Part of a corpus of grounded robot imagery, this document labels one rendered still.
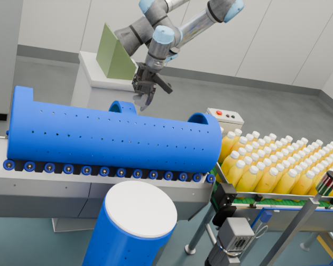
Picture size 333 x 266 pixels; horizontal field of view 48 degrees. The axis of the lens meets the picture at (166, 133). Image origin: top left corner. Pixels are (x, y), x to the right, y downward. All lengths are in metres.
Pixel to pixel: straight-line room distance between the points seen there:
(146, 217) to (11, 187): 0.56
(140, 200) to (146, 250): 0.19
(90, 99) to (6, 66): 1.31
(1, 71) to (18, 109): 1.74
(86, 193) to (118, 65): 0.66
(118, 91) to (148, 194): 0.68
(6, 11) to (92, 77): 1.22
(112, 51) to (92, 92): 0.23
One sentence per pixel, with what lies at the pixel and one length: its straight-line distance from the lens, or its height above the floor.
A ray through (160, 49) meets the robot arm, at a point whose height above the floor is 1.52.
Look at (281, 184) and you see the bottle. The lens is 2.00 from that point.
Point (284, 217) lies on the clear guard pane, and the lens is 2.00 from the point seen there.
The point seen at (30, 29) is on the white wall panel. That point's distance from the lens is 4.40.
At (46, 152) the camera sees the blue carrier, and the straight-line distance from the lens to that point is 1.48.
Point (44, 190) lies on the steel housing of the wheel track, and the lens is 1.62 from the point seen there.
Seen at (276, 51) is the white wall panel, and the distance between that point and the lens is 5.81.
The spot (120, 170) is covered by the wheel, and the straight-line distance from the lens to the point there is 1.63.
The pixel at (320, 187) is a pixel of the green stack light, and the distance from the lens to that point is 1.78.
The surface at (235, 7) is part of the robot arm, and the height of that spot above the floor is 1.69.
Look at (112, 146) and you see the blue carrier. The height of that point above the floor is 1.12.
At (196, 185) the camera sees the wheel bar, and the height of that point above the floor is 0.92.
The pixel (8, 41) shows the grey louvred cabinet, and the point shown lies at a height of 0.74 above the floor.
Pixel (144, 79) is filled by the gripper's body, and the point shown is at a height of 1.38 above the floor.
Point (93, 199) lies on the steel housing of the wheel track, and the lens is 1.68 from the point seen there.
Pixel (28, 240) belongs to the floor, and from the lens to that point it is 2.55.
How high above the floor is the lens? 2.00
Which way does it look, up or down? 31 degrees down
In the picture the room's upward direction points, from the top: 22 degrees clockwise
